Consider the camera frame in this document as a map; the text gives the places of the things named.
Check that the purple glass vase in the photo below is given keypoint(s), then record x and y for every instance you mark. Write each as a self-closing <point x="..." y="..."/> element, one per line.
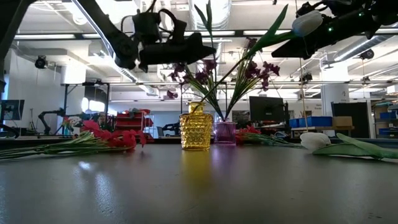
<point x="224" y="133"/>

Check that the brown cardboard box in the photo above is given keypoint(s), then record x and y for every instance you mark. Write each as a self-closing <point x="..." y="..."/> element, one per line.
<point x="342" y="121"/>

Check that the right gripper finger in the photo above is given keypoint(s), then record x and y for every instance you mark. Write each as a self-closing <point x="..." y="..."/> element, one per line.
<point x="298" y="48"/>

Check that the silver ventilation duct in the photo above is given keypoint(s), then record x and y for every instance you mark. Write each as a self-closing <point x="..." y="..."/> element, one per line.
<point x="222" y="12"/>

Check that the purple artificial flower sprig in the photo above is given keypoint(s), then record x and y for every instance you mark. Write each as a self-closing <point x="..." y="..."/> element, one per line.
<point x="253" y="70"/>
<point x="202" y="77"/>

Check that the large black monitor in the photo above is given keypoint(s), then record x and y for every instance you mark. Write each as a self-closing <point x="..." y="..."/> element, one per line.
<point x="266" y="109"/>

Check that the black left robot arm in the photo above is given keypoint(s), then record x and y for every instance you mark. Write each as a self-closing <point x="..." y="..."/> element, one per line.
<point x="109" y="31"/>

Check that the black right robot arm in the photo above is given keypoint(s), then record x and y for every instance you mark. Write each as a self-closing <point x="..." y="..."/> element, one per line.
<point x="387" y="12"/>

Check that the light wooden desk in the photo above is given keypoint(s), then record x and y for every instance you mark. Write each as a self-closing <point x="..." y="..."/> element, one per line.
<point x="311" y="128"/>

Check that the small blue plastic bin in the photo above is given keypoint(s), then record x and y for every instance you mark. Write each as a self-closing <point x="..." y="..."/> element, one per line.
<point x="293" y="123"/>

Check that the white artificial tulip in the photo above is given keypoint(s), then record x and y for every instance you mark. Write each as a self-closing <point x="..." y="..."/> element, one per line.
<point x="308" y="23"/>
<point x="314" y="140"/>

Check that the black background workstation frame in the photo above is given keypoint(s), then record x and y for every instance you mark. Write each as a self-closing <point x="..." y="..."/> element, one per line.
<point x="65" y="96"/>

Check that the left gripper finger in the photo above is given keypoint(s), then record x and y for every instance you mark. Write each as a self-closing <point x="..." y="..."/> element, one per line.
<point x="197" y="49"/>

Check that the yellow textured glass vase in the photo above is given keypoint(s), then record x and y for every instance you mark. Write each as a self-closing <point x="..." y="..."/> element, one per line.
<point x="196" y="130"/>

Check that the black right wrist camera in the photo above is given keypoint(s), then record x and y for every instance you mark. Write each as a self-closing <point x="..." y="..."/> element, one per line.
<point x="339" y="7"/>

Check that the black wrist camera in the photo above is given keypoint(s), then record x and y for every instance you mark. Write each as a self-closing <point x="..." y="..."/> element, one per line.
<point x="339" y="7"/>
<point x="149" y="26"/>

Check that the black background robot arm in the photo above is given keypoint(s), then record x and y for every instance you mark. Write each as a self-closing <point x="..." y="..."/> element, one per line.
<point x="43" y="119"/>

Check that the blue-black background robot arm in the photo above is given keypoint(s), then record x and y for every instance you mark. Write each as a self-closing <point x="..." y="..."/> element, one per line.
<point x="171" y="127"/>

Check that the small dark monitor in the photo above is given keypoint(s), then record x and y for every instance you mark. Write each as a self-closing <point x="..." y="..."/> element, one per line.
<point x="12" y="109"/>

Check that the red artificial flower sprig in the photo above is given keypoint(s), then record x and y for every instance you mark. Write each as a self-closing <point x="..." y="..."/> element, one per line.
<point x="93" y="125"/>
<point x="248" y="130"/>
<point x="129" y="138"/>

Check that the shelf with blue bins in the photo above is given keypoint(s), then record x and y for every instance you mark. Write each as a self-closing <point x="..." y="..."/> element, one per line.
<point x="385" y="115"/>

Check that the black overhead light bar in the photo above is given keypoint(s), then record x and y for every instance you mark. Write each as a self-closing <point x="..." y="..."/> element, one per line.
<point x="239" y="32"/>

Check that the black hanging camera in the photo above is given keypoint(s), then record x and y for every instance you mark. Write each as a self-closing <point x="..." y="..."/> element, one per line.
<point x="41" y="62"/>
<point x="306" y="77"/>
<point x="367" y="54"/>

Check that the black upright panel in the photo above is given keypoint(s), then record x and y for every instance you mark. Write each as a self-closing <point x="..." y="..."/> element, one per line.
<point x="360" y="112"/>

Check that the red tool cart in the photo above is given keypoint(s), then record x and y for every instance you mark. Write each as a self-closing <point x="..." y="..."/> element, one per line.
<point x="130" y="119"/>

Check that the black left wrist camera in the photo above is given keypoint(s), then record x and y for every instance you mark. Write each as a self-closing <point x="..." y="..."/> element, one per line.
<point x="149" y="26"/>

